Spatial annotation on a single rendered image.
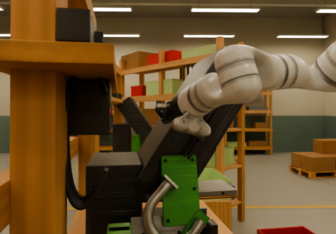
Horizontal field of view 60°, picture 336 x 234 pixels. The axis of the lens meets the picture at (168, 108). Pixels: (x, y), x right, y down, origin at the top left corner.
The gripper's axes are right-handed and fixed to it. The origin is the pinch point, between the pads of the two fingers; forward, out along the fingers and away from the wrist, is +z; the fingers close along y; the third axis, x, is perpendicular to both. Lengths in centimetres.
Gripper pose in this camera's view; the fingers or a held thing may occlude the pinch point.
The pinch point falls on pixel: (167, 118)
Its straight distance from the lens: 79.0
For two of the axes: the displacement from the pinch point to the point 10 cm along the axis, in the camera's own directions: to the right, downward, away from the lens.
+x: -1.2, 9.2, -3.6
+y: -9.0, -2.5, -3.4
